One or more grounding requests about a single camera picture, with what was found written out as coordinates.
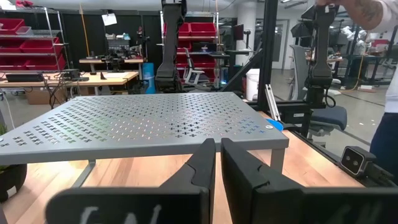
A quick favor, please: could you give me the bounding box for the blue cylinder barrel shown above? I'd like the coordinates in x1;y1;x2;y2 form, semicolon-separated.
142;62;157;95

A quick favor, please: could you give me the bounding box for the wooden pole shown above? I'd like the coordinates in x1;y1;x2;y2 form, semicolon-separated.
78;3;91;57

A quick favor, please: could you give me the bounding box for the person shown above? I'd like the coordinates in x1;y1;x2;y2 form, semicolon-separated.
315;0;398;186

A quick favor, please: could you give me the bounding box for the black monitor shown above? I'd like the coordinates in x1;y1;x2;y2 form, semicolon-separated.
233;24;245;41

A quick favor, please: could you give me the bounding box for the wire rack with red bins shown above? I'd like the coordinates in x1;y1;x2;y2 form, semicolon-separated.
0;6;70;73
160;11;220;82

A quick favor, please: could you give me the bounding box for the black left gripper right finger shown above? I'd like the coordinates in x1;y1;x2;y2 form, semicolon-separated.
220;138;398;224

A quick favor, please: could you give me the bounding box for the grey perforated metal shelf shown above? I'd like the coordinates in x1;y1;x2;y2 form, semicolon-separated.
0;91;290;189

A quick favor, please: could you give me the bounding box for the long wooden desk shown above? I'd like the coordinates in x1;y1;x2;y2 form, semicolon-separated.
0;70;140;98

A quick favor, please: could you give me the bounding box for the silver metal bracket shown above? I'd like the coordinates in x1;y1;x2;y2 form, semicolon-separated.
264;83;281;122

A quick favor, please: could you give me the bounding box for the black table-level camera box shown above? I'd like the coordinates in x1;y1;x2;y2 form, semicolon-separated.
340;145;377;179

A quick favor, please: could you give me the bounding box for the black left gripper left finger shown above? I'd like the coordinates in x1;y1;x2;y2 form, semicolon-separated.
45;138;217;224

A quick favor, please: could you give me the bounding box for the white paper sheet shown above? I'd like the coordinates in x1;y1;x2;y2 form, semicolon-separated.
101;12;118;27

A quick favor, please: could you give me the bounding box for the flat black device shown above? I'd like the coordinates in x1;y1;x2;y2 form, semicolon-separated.
5;72;45;83

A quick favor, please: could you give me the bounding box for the cardboard box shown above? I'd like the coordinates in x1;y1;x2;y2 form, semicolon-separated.
24;86;68;106

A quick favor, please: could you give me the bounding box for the small wooden desk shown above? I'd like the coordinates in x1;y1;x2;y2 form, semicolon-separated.
79;57;146;73

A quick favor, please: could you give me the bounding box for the white waste bin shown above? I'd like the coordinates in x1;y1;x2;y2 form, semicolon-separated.
245;68;261;101

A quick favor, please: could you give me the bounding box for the blue grey office chair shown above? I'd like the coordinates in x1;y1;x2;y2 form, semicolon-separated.
289;45;348;147

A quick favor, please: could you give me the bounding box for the white office chair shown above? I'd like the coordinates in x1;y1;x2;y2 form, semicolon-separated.
182;48;206;86

